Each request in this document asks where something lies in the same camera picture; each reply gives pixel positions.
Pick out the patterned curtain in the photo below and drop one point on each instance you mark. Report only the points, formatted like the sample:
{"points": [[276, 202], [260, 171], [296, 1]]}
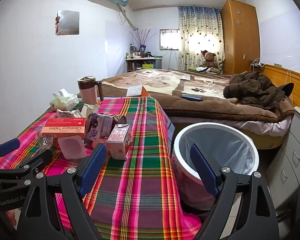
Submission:
{"points": [[200, 35]]}

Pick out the red metal can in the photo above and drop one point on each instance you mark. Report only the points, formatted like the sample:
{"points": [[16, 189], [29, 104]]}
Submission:
{"points": [[120, 120]]}

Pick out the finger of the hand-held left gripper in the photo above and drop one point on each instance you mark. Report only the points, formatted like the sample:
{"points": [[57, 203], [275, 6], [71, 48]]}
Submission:
{"points": [[27, 165], [7, 146]]}

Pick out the pink drink carton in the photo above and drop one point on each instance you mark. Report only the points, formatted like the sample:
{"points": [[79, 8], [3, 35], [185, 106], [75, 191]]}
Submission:
{"points": [[117, 142]]}

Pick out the grey drawer nightstand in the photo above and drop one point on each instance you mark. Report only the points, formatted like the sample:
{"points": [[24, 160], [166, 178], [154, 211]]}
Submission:
{"points": [[290, 155]]}

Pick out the dried flower branches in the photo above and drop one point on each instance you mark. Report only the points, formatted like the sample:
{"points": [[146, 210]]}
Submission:
{"points": [[142, 37]]}

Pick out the pale pink plastic container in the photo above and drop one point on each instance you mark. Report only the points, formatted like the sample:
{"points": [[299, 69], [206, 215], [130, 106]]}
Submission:
{"points": [[71, 147]]}

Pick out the orange medicine box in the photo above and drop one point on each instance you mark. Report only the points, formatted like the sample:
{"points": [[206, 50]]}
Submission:
{"points": [[65, 127]]}

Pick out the pink lidded mug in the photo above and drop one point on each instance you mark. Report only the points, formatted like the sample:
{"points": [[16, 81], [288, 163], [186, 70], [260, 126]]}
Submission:
{"points": [[88, 93]]}

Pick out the orange tissue box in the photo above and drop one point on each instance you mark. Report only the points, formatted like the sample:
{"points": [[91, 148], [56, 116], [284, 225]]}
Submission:
{"points": [[135, 91]]}

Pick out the small window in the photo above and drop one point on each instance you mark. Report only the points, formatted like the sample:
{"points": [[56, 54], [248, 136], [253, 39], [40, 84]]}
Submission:
{"points": [[168, 40]]}

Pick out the green box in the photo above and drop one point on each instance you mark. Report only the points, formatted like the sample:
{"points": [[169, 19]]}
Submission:
{"points": [[148, 66]]}

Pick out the silver wall poster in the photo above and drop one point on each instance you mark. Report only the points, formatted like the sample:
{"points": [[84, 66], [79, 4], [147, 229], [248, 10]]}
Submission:
{"points": [[68, 21]]}

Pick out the brown jacket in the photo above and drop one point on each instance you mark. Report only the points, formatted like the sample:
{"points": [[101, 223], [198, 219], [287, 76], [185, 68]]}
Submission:
{"points": [[255, 90]]}

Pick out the wrapped air conditioner pipe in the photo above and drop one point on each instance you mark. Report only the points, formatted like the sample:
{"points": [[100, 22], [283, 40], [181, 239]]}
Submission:
{"points": [[127, 18]]}

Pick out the bed with brown blanket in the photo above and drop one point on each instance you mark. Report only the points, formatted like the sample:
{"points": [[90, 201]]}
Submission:
{"points": [[190, 85]]}

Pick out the purple white drink carton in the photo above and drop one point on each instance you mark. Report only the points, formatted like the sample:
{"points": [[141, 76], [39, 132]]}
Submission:
{"points": [[100, 126]]}

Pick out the plaid tablecloth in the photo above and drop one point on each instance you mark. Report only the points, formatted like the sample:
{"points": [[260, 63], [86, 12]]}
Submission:
{"points": [[140, 180]]}

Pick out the small dressing table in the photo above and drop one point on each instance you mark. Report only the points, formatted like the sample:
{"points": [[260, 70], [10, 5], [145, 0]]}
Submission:
{"points": [[140, 60]]}

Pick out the row of cosmetic bottles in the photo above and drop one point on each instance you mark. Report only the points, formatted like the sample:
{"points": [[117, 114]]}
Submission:
{"points": [[136, 53]]}

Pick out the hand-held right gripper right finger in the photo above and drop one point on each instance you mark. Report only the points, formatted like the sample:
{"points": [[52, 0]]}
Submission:
{"points": [[205, 172]]}

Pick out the wooden wardrobe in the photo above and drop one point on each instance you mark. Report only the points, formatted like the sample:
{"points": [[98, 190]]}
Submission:
{"points": [[240, 37]]}

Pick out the green white tissue pack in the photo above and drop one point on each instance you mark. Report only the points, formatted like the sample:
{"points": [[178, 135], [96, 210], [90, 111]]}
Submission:
{"points": [[62, 102]]}

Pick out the brown teddy bear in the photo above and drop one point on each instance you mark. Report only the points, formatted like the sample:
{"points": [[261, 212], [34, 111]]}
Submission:
{"points": [[210, 61]]}

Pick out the crumpled white paper wrappers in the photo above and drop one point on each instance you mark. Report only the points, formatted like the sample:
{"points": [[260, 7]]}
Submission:
{"points": [[86, 108]]}

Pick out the blue glasses case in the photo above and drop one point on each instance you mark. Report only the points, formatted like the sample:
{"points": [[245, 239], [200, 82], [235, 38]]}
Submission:
{"points": [[191, 97]]}

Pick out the power strip with chargers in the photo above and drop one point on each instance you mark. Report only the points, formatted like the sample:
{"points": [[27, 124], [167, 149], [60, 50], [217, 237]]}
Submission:
{"points": [[257, 63]]}

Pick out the white round trash bin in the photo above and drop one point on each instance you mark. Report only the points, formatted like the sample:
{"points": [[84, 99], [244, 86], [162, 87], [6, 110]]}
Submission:
{"points": [[215, 126]]}

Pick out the pink bed sheet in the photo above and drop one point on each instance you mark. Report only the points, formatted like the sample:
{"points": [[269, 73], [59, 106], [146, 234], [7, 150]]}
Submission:
{"points": [[265, 126]]}

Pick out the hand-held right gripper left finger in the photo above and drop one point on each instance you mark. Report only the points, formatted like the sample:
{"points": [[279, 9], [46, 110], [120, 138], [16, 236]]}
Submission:
{"points": [[93, 170]]}

